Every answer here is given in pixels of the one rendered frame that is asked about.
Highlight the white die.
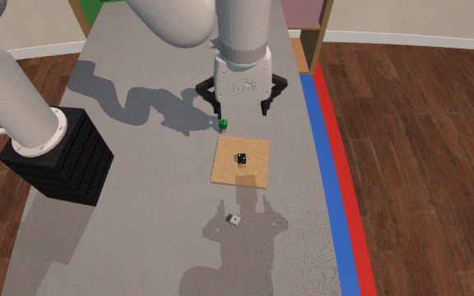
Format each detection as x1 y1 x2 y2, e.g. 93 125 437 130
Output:
230 215 241 227

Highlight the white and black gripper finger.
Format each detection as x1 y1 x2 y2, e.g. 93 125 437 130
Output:
196 76 221 119
261 73 288 116

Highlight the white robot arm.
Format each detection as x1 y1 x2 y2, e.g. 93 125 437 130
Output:
0 0 271 157

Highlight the black die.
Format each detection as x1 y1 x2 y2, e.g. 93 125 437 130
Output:
238 153 246 164

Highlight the tan mat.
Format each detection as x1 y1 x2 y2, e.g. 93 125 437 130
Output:
211 135 270 188

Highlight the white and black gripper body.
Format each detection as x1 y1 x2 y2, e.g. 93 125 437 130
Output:
214 46 272 104

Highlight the green die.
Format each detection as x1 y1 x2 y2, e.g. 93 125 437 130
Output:
219 119 227 129

